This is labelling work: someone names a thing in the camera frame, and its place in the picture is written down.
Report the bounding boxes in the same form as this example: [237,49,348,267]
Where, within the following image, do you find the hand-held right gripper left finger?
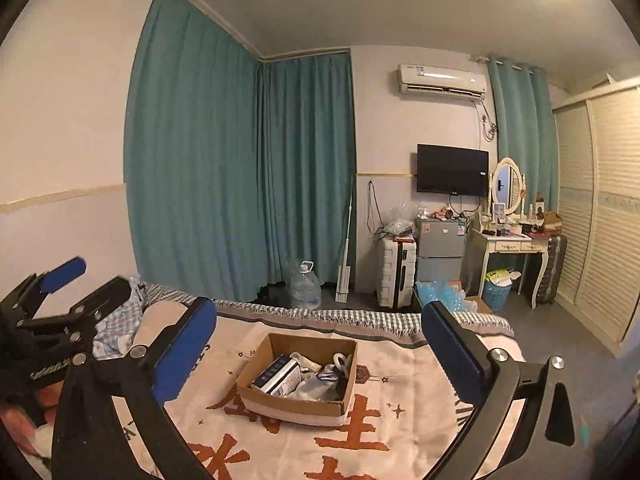
[52,296,218,480]

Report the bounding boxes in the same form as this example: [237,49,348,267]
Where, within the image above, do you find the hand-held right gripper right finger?
[421,301,586,480]

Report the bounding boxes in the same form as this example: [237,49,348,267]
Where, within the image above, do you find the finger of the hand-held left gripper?
[70,276,132,335]
[0,256,87,322]

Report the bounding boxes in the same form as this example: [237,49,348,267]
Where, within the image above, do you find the dark blue white packet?
[250,353,302,397]

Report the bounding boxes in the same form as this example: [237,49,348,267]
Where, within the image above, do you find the white cloth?
[290,351,322,374]

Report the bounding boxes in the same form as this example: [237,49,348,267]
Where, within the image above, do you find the brown cardboard box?
[235,332,359,429]

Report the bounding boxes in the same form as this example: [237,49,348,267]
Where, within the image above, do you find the person's left hand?
[0,379,66,461]

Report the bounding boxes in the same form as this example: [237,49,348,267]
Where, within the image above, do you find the blue plaid quilt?
[91,275,147,361]

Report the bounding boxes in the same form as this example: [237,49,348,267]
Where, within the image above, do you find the blue plastic bag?
[415,280,479,314]

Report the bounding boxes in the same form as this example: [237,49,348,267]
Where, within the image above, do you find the brown floor box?
[410,279,494,314]

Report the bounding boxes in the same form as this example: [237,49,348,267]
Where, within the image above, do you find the cream printed blanket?
[107,297,532,480]

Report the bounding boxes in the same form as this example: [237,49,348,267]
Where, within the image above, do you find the blue waste basket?
[482,267,522,311]

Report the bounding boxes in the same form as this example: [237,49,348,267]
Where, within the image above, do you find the white suitcase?
[376,235,419,309]

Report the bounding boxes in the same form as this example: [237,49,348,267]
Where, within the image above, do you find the grey small fridge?
[414,218,469,284]

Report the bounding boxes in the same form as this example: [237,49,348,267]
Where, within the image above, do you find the green checkered bedsheet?
[135,282,516,347]

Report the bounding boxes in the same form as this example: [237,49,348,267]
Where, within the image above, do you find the white dressing table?
[468,226,551,310]

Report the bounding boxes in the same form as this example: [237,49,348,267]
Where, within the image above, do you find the dark suitcase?
[535,233,569,306]

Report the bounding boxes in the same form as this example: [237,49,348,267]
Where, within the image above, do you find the clear water jug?
[288,260,323,310]

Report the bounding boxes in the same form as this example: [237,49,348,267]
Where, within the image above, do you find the clear plastic bag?
[384,202,419,239]

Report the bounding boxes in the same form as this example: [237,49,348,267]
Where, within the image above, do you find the white flat mop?
[334,176,357,304]

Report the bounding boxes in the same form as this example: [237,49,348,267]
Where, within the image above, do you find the wide teal curtain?
[125,0,267,304]

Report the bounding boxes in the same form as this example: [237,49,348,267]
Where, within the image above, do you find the oval white mirror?
[488,157,527,219]

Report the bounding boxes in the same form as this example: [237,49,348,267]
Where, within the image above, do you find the cream louvered wardrobe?
[552,77,640,359]

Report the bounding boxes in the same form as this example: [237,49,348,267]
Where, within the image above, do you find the narrow teal curtain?
[487,56,559,212]

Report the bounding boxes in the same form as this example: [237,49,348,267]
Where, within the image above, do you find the white air conditioner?
[398,63,489,99]

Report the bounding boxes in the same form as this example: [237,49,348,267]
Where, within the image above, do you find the black wall cables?
[367,180,389,241]

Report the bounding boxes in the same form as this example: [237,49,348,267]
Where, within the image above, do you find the black wall television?
[416,143,490,199]

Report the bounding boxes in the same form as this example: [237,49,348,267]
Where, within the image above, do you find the air conditioner cable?
[475,97,500,142]

